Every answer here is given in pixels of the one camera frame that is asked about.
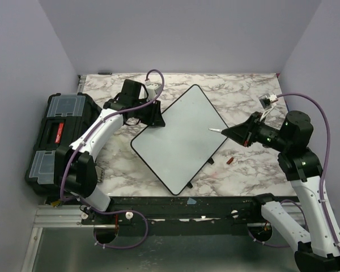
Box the black plastic toolbox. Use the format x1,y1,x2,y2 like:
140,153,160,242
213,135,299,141
25,93,101,197

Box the white whiteboard black frame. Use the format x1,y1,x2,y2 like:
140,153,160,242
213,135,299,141
130,84,228,196

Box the red marker cap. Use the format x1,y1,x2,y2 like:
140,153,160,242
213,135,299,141
227,158,234,165

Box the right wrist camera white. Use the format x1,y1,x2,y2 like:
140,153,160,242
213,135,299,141
258,93,278,121

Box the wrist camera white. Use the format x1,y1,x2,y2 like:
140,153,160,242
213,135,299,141
145,79,163,102
258,93,278,121

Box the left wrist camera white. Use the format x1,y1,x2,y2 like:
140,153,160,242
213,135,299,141
145,79,163,102

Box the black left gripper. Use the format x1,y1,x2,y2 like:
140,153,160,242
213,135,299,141
133,98,165,127

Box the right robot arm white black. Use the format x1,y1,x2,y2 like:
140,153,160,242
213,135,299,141
221,110,340,271

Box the black front mounting rail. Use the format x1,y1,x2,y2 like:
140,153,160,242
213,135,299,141
80,197,273,241

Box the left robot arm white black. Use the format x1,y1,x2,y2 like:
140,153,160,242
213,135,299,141
54,79,165,224

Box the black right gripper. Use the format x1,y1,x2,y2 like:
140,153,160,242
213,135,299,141
223,110,291,151

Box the red capped whiteboard marker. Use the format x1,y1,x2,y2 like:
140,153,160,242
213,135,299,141
209,128,222,133

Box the aluminium frame rail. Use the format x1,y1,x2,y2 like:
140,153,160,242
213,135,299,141
21,205,82,271

